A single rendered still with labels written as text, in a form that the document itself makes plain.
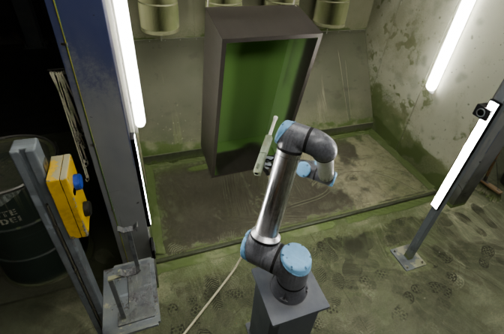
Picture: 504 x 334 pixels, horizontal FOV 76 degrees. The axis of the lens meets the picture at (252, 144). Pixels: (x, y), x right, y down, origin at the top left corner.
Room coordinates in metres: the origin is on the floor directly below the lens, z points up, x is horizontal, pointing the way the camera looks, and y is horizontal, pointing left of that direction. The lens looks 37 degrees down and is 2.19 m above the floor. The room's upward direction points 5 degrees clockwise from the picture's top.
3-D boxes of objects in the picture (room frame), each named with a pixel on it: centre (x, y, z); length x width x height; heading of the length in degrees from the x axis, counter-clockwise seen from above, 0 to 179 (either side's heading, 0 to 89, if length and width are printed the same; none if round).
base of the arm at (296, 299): (0.90, -0.25, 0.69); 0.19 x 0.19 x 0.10
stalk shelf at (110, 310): (0.72, 0.48, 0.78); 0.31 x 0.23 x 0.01; 22
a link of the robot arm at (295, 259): (0.90, -0.24, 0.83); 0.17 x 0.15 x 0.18; 65
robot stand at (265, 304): (0.90, -0.25, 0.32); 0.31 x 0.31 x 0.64; 22
